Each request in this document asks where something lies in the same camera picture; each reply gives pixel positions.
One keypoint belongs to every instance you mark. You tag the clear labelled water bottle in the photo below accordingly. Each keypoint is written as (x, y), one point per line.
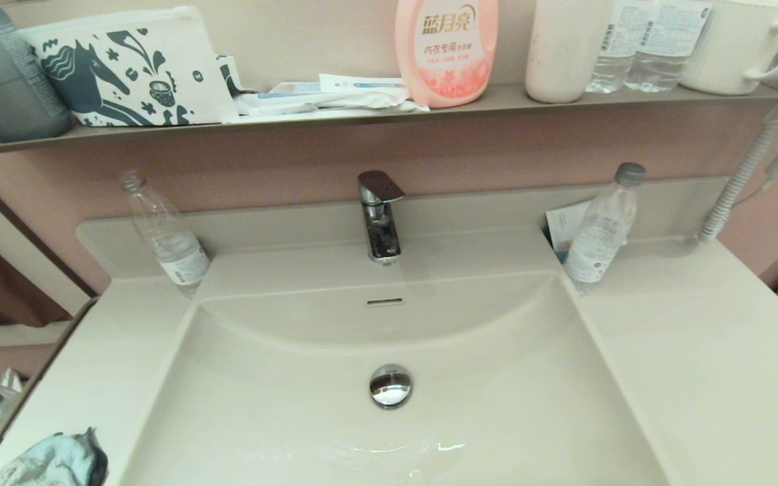
(666, 47)
(615, 47)

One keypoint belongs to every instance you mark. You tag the white ribbed mug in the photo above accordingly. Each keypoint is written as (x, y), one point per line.
(733, 47)

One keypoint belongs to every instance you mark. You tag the chrome drain stopper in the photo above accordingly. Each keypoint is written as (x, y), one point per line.
(390, 386)

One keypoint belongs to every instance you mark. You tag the brown hanging cloth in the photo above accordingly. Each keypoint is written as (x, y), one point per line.
(4, 297)

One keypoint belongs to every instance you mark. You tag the clear bottle with grey cap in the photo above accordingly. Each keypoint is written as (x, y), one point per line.
(598, 236)

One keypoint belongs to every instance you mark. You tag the cream tumbler cup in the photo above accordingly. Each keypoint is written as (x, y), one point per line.
(564, 54)

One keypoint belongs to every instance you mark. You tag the white ceramic sink vanity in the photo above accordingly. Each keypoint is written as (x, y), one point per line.
(510, 378)

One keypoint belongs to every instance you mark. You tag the chrome sink faucet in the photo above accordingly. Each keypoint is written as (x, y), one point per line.
(382, 223)

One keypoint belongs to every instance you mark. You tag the clear uncapped plastic bottle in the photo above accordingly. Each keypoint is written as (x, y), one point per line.
(173, 250)

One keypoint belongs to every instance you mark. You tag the grey wall shelf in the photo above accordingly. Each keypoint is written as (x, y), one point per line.
(564, 101)

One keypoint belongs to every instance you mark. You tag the pink laundry detergent bottle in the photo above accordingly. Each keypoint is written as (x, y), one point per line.
(446, 61)

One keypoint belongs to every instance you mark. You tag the crumpled white plastic packet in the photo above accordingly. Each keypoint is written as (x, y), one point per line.
(335, 102)

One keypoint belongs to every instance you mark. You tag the white blue toothbrush packet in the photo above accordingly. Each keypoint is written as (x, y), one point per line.
(362, 83)

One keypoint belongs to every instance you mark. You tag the blue grey fleece cloth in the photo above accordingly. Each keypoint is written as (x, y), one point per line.
(51, 462)

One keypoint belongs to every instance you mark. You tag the small white patterned box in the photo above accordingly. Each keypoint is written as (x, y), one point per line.
(230, 73)

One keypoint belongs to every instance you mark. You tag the white pouch with horse print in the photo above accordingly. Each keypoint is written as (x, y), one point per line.
(125, 67)

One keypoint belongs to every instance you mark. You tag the grey cylindrical bottle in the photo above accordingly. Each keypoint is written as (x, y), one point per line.
(4, 88)

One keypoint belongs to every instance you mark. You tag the white paper card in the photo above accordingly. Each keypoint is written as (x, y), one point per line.
(564, 224)

